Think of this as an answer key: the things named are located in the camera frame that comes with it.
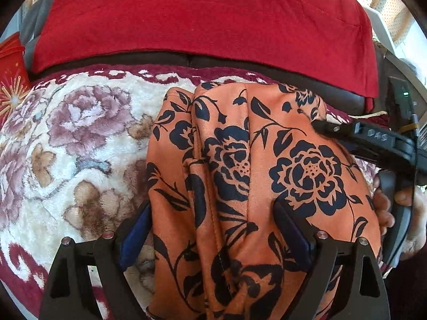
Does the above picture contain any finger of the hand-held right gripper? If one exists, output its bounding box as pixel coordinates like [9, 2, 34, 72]
[312, 120, 362, 141]

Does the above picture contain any red cushion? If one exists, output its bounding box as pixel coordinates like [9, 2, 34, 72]
[30, 0, 379, 99]

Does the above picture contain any dark leather sofa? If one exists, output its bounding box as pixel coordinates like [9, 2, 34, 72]
[20, 0, 401, 115]

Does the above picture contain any floral plush blanket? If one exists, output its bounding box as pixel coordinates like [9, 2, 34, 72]
[0, 63, 388, 320]

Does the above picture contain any orange floral garment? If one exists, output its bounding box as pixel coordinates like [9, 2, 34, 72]
[145, 82, 384, 320]

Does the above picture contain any red patterned bag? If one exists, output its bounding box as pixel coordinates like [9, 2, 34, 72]
[0, 33, 30, 121]

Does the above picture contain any dotted cream curtain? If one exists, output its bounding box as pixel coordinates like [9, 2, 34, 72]
[369, 0, 417, 45]

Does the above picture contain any person's right hand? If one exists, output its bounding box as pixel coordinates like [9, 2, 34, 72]
[372, 175, 427, 262]

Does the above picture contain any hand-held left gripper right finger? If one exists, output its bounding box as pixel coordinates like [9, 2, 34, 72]
[273, 200, 391, 320]

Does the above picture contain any white board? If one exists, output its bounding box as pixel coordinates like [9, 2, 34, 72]
[363, 5, 401, 61]

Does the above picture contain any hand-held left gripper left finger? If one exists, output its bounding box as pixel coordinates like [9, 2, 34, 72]
[39, 200, 154, 320]

